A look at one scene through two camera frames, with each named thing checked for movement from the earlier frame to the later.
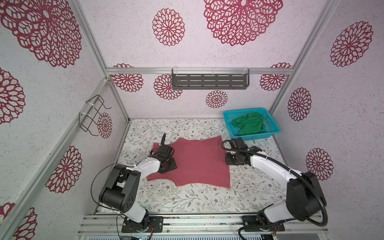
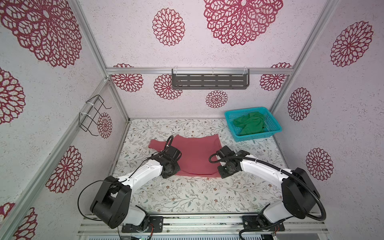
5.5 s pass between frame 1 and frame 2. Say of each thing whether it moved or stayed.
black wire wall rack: stayed
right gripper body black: moved
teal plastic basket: stayed
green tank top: stayed
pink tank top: moved
